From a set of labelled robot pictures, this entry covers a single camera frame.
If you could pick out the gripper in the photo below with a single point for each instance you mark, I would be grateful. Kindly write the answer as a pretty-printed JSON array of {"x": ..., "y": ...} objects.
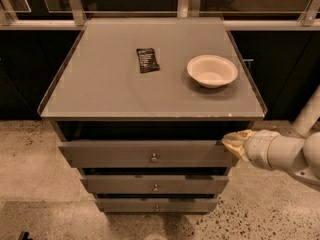
[{"x": 257, "y": 148}]

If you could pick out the grey top drawer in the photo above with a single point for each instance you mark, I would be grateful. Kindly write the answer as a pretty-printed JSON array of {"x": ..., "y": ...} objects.
[{"x": 146, "y": 154}]

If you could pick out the grey drawer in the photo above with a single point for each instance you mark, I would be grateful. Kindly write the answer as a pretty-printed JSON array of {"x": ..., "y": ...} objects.
[
  {"x": 154, "y": 184},
  {"x": 146, "y": 154},
  {"x": 157, "y": 205}
]

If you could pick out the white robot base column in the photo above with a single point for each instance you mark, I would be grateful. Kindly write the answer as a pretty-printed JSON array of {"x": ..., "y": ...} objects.
[{"x": 308, "y": 115}]

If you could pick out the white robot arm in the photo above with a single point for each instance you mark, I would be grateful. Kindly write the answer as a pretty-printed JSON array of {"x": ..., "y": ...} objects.
[{"x": 269, "y": 150}]

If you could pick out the grey drawer cabinet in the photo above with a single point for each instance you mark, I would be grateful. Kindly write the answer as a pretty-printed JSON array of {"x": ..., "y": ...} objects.
[{"x": 99, "y": 92}]

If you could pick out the grey middle drawer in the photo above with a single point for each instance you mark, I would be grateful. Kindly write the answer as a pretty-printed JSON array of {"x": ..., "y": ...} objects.
[{"x": 154, "y": 184}]

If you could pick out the grey bottom drawer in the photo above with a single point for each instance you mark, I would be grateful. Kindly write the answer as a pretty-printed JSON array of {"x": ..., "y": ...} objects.
[{"x": 157, "y": 205}]

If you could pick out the white paper bowl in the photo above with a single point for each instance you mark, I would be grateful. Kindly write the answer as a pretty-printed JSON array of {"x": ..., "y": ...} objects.
[{"x": 212, "y": 71}]

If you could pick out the black snack packet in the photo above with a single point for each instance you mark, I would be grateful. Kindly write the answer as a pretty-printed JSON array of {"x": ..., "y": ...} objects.
[{"x": 147, "y": 60}]

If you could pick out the metal railing frame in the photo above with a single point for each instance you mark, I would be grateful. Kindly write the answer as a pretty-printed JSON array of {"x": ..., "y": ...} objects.
[{"x": 236, "y": 15}]

